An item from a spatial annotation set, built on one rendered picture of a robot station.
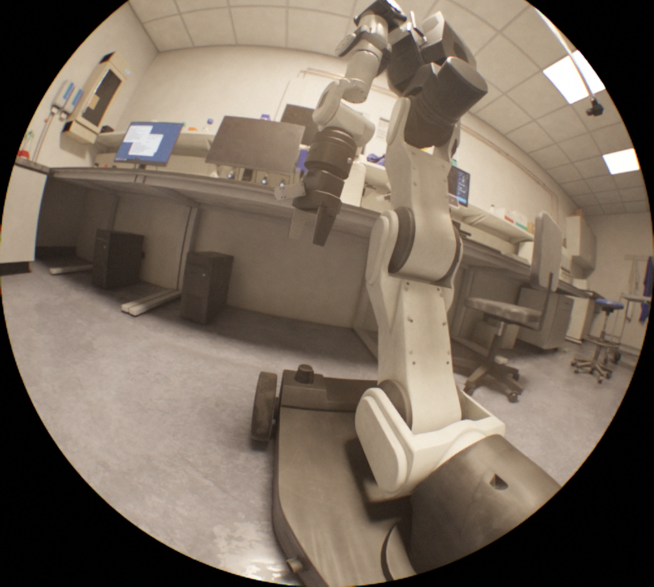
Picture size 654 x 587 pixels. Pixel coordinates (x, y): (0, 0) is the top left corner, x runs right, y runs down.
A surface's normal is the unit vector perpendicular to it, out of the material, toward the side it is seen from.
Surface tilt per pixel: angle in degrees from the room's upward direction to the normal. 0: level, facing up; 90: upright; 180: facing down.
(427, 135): 172
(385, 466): 90
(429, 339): 54
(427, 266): 126
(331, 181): 94
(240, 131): 86
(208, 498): 0
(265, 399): 43
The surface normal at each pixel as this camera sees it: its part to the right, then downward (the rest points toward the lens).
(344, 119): 0.51, 0.18
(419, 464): 0.22, -0.39
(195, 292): 0.14, 0.04
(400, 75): -0.78, 0.34
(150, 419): 0.21, -0.98
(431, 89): -0.96, 0.20
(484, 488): -0.47, -0.87
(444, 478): -0.73, -0.66
